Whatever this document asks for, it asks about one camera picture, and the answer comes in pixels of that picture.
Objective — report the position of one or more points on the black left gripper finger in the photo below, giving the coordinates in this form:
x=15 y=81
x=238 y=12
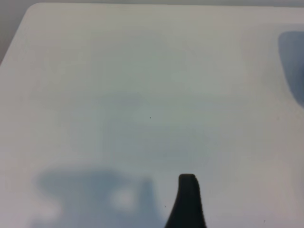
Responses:
x=187 y=204

